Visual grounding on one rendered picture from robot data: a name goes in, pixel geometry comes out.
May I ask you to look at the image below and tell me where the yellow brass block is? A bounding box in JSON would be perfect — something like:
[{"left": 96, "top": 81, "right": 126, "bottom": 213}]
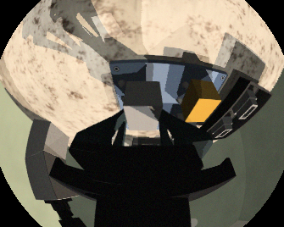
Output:
[{"left": 181, "top": 79, "right": 221, "bottom": 122}]

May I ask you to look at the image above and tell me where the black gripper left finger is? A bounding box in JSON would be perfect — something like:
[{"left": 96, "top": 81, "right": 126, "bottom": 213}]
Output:
[{"left": 73, "top": 109, "right": 127, "bottom": 146}]

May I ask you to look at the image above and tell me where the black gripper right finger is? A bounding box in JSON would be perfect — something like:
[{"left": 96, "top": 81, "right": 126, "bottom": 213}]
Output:
[{"left": 159, "top": 109, "right": 213, "bottom": 160}]

